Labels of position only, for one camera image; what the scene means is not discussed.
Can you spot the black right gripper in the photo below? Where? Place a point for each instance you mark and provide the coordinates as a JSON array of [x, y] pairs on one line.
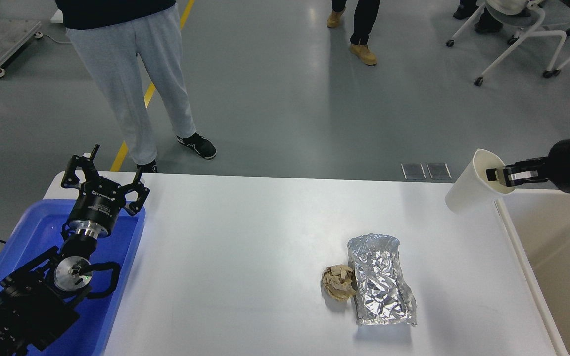
[[533, 171]]

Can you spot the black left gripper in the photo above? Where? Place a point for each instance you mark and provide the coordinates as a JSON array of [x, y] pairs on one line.
[[100, 200]]

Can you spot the white paper cup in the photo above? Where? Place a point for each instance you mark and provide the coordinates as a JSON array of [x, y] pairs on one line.
[[472, 189]]

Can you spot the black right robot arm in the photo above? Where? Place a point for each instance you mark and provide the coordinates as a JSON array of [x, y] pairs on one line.
[[554, 168]]

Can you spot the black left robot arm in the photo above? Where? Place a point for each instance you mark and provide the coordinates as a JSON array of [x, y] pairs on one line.
[[38, 300]]

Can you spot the beige plastic bin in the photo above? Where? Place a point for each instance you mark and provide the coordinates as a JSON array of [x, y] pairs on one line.
[[538, 224]]

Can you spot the right metal floor plate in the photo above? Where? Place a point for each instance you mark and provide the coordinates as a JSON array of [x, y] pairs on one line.
[[439, 171]]

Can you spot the metal floor plate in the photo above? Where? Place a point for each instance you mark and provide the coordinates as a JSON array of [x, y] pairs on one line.
[[439, 171], [413, 171]]

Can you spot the left metal floor plate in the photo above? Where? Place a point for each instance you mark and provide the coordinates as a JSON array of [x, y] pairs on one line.
[[413, 171]]

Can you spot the person in grey trousers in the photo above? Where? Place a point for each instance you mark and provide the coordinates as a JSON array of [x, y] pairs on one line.
[[111, 37]]

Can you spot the silver foil bag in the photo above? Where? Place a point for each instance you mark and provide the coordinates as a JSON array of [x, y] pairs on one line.
[[383, 297]]

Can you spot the crumpled brown paper ball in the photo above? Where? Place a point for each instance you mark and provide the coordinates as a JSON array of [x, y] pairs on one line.
[[337, 281]]

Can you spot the person in tan boots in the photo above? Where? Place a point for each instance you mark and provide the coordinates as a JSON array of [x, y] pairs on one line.
[[365, 16]]

